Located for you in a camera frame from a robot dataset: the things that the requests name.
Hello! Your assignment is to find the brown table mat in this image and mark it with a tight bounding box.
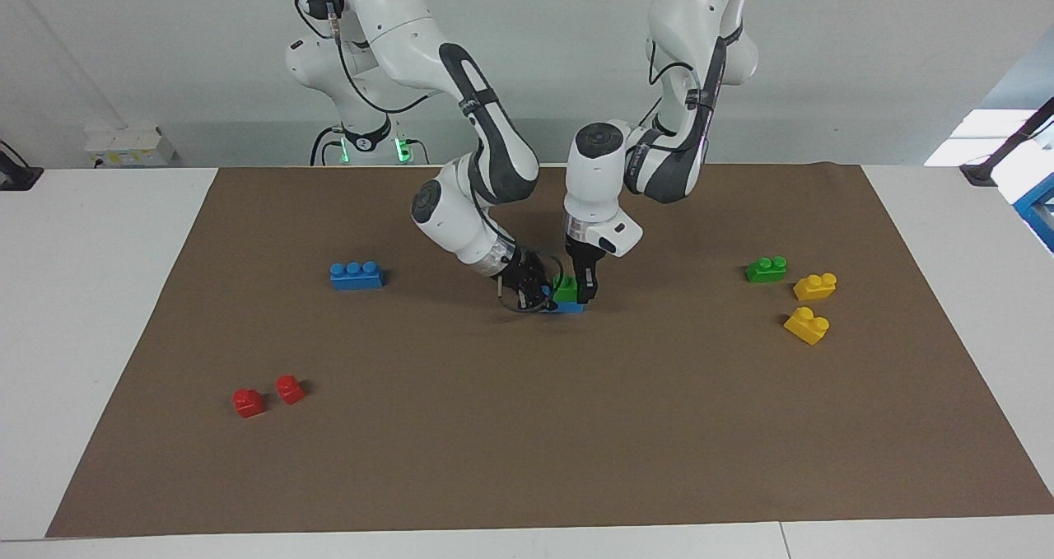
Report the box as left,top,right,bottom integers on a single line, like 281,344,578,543
45,162,1054,539

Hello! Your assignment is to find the yellow two-stud toy brick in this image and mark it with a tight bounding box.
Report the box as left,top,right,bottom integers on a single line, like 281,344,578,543
793,273,838,302
782,306,831,346

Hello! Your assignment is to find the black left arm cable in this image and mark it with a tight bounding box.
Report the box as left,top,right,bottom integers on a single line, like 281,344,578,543
646,16,730,136

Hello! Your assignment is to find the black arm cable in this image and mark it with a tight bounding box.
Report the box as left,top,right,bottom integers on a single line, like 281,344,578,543
292,0,569,314
646,16,730,136

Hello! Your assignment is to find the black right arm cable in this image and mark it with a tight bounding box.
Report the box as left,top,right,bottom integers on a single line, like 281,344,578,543
292,0,569,314

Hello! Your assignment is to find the black right base cable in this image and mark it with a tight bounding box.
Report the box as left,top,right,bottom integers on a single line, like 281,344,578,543
310,125,347,166

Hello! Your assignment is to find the white wall socket box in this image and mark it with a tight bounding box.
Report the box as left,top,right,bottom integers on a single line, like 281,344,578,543
85,127,178,169

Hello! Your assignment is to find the blue frame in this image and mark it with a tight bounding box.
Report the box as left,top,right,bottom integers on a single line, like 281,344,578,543
1013,172,1054,254

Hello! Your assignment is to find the black clamp mount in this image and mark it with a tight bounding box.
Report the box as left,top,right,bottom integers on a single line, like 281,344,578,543
0,141,44,192

